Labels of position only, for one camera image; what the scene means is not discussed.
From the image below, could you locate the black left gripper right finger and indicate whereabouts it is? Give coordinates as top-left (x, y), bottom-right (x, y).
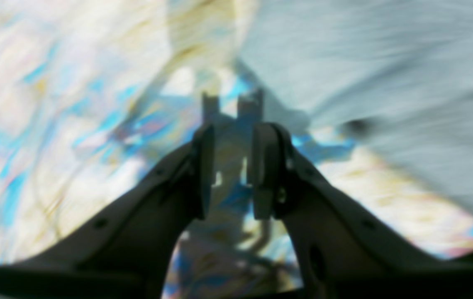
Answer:
top-left (251, 123), bottom-right (473, 299)

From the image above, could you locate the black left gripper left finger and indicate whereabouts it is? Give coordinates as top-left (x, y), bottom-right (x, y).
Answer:
top-left (0, 124), bottom-right (215, 299)

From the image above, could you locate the grey T-shirt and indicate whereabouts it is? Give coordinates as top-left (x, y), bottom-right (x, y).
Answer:
top-left (238, 0), bottom-right (473, 214)

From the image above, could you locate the patterned tablecloth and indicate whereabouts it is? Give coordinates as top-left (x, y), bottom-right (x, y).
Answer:
top-left (0, 0), bottom-right (473, 299)

